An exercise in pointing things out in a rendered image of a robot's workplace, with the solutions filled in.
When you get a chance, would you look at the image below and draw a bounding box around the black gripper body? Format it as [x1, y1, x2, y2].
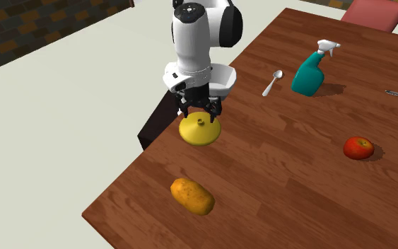
[175, 83, 221, 111]

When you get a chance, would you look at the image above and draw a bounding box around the teal spray bottle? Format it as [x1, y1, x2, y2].
[290, 39, 342, 98]

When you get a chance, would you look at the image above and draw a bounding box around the orange potato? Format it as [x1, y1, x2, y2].
[169, 177, 216, 217]

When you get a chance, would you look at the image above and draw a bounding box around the red chair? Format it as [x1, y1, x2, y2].
[340, 0, 398, 34]

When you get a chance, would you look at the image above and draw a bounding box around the white bowl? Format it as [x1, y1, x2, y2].
[207, 63, 238, 103]

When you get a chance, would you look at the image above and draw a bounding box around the brown wooden table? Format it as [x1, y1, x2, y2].
[81, 7, 398, 249]

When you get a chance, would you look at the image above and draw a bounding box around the yellow round lid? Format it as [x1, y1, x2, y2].
[179, 110, 223, 146]

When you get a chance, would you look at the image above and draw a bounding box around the dark robot stand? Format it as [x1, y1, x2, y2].
[137, 89, 183, 151]

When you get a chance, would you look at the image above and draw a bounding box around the silver spoon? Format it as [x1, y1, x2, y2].
[262, 69, 285, 98]

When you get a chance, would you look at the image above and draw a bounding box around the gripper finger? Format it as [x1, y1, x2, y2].
[206, 100, 223, 125]
[178, 102, 191, 120]

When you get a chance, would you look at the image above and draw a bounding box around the red apple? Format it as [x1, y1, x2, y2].
[343, 136, 375, 161]

